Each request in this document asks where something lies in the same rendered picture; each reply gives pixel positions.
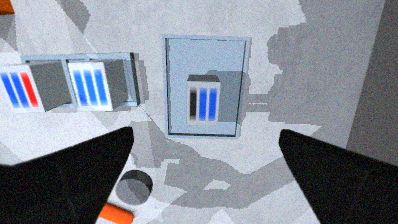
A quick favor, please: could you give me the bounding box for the grey cylinder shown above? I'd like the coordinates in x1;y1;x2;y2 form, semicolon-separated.
115;170;153;206

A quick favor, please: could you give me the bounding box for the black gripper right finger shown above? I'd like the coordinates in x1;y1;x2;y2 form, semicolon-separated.
279;129;398;224

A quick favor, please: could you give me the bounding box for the orange-handled screwdriver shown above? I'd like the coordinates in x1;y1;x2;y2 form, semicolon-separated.
100;202;134;224

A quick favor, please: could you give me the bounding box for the white flat panel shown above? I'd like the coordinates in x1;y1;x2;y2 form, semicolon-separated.
346;0;398;166

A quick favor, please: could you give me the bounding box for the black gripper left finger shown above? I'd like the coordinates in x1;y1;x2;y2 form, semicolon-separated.
0;127;134;224

